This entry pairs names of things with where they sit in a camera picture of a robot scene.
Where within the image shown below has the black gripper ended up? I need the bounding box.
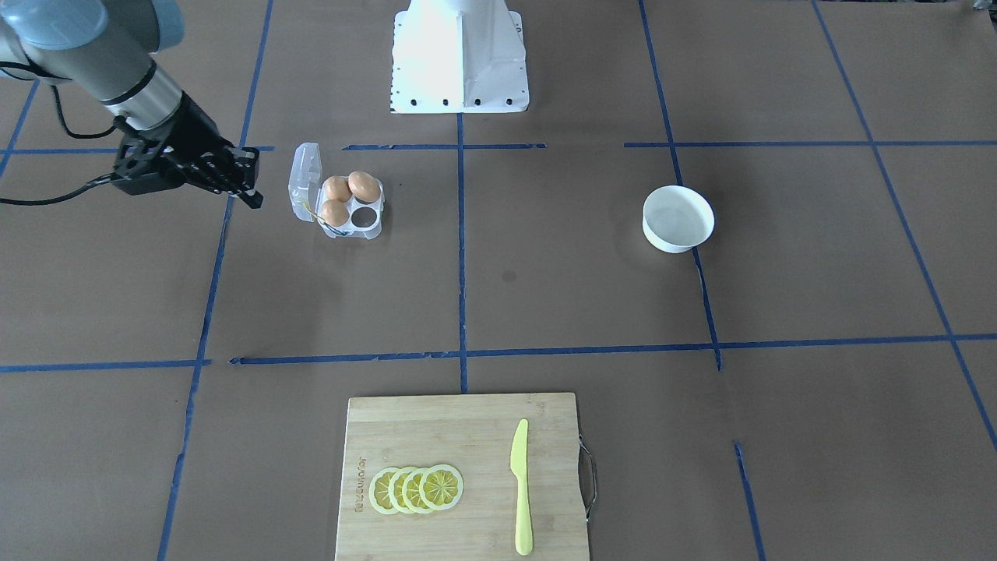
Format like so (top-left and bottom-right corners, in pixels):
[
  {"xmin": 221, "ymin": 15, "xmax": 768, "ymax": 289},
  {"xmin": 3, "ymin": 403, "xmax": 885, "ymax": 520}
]
[{"xmin": 145, "ymin": 93, "xmax": 264, "ymax": 210}]

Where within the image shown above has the brown egg from bowl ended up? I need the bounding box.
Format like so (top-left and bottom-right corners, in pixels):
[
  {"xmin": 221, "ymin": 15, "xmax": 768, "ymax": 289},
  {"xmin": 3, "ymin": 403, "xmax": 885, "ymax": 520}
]
[{"xmin": 347, "ymin": 171, "xmax": 383, "ymax": 203}]

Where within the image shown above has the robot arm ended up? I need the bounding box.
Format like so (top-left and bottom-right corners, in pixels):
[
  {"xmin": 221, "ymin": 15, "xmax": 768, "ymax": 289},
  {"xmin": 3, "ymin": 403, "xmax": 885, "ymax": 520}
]
[{"xmin": 2, "ymin": 1, "xmax": 263, "ymax": 209}]

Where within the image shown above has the clear plastic egg box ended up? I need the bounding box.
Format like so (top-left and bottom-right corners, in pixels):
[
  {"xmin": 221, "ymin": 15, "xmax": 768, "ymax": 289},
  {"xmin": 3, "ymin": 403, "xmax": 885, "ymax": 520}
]
[{"xmin": 287, "ymin": 143, "xmax": 386, "ymax": 239}]

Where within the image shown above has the brown egg rear in box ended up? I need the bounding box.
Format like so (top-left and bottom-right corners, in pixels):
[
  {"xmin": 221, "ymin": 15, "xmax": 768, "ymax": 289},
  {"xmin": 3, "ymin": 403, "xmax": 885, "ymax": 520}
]
[{"xmin": 322, "ymin": 175, "xmax": 353, "ymax": 203}]

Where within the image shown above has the brown egg in box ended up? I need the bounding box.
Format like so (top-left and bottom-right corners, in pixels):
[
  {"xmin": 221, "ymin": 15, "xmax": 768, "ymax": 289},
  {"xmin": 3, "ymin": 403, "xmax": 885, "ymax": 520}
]
[
  {"xmin": 319, "ymin": 199, "xmax": 351, "ymax": 228},
  {"xmin": 322, "ymin": 175, "xmax": 353, "ymax": 203}
]

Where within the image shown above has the brown egg front in box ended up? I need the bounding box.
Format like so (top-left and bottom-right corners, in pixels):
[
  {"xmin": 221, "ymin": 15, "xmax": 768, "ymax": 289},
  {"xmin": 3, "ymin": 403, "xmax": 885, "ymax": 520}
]
[{"xmin": 319, "ymin": 199, "xmax": 351, "ymax": 228}]

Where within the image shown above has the lemon slice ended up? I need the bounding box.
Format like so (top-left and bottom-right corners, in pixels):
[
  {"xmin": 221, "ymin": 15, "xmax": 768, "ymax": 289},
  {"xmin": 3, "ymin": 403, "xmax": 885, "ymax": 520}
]
[
  {"xmin": 401, "ymin": 467, "xmax": 433, "ymax": 514},
  {"xmin": 388, "ymin": 466, "xmax": 417, "ymax": 514},
  {"xmin": 368, "ymin": 467, "xmax": 401, "ymax": 515},
  {"xmin": 421, "ymin": 463, "xmax": 464, "ymax": 512}
]

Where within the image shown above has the bamboo cutting board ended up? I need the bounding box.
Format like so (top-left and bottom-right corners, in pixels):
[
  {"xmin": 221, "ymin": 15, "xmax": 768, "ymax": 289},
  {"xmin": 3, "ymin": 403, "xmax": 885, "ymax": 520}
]
[{"xmin": 334, "ymin": 392, "xmax": 591, "ymax": 560}]

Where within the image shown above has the yellow plastic knife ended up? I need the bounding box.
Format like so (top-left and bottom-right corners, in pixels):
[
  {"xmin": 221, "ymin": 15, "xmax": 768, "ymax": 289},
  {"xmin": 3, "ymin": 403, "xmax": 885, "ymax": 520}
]
[{"xmin": 509, "ymin": 418, "xmax": 534, "ymax": 556}]

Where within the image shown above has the white bowl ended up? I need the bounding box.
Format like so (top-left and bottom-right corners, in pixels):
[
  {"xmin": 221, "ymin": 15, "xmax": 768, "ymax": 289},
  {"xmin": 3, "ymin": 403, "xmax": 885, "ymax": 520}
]
[{"xmin": 641, "ymin": 185, "xmax": 716, "ymax": 253}]

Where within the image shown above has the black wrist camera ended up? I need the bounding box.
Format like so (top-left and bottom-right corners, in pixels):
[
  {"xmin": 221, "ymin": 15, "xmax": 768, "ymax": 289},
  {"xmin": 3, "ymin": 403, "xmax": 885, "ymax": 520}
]
[{"xmin": 111, "ymin": 116, "xmax": 185, "ymax": 196}]

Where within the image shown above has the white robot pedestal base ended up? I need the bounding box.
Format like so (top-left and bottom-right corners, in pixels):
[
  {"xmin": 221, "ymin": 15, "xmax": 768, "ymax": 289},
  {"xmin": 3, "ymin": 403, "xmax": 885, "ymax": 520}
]
[{"xmin": 389, "ymin": 1, "xmax": 530, "ymax": 115}]

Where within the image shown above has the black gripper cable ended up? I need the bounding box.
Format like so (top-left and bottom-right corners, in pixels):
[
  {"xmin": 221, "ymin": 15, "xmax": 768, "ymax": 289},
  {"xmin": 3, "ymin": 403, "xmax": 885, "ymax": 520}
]
[{"xmin": 0, "ymin": 58, "xmax": 125, "ymax": 207}]

